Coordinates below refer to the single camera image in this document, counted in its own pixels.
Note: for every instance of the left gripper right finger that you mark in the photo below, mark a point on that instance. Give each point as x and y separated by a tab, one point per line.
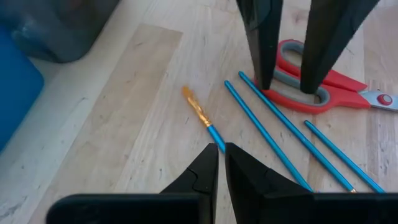
248	186

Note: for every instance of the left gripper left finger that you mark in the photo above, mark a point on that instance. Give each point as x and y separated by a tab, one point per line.
205	180

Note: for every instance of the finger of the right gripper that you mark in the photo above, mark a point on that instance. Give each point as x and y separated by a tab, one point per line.
329	37
262	37

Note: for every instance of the grey translucent plastic bin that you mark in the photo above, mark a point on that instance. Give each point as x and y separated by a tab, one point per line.
62	31

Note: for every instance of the blue plastic bin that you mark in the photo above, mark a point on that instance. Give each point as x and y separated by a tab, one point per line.
15	87

